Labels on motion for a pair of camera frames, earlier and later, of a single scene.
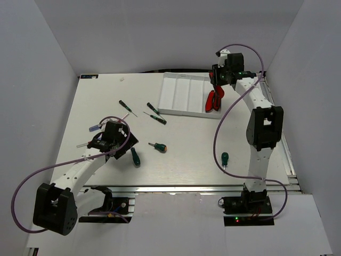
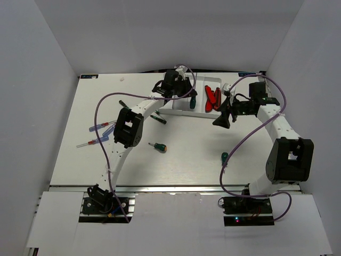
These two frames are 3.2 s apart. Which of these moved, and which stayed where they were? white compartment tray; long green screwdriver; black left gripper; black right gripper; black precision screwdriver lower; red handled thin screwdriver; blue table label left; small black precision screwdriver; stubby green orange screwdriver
Moved: black left gripper; long green screwdriver; black right gripper
Stayed: stubby green orange screwdriver; small black precision screwdriver; blue table label left; black precision screwdriver lower; white compartment tray; red handled thin screwdriver
